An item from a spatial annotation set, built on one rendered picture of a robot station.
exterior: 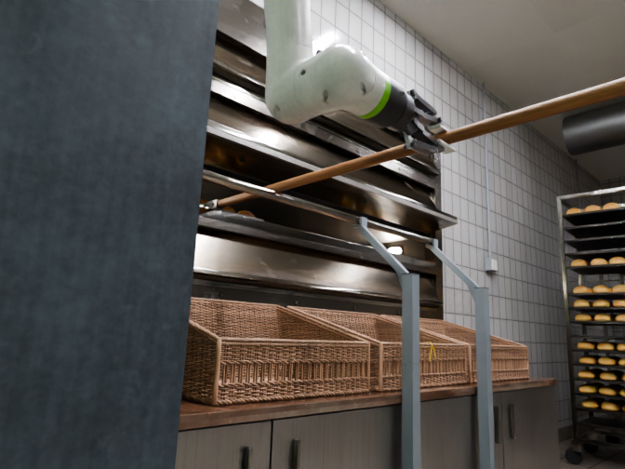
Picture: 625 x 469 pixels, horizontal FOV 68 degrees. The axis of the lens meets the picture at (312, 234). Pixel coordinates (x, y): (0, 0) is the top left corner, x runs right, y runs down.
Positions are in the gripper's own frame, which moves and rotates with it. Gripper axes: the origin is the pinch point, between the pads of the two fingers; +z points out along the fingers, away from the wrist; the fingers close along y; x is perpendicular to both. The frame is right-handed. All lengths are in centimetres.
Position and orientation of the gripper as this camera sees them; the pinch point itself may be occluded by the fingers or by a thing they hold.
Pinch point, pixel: (442, 139)
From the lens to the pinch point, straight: 112.3
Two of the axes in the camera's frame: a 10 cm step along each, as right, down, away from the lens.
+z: 7.1, 1.8, 6.8
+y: -0.4, 9.8, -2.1
